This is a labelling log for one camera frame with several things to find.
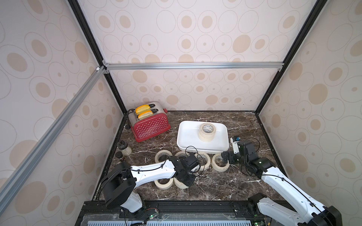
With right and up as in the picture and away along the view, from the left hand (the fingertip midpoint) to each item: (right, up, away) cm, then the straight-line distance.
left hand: (194, 183), depth 78 cm
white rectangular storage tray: (-3, +22, +25) cm, 33 cm away
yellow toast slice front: (-30, +39, +12) cm, 51 cm away
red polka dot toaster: (-25, +33, +17) cm, 45 cm away
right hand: (+20, +15, +4) cm, 26 cm away
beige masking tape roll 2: (+12, +27, +27) cm, 40 cm away
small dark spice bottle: (-45, +14, +7) cm, 48 cm away
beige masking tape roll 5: (-17, -3, +3) cm, 17 cm away
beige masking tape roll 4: (+7, +9, +13) cm, 17 cm away
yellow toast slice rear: (-33, +43, +15) cm, 57 cm away
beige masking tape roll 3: (-7, +14, +13) cm, 20 cm away
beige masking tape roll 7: (-8, 0, -1) cm, 8 cm away
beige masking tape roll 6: (+17, +5, +8) cm, 19 cm away
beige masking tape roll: (-20, +12, +15) cm, 28 cm away
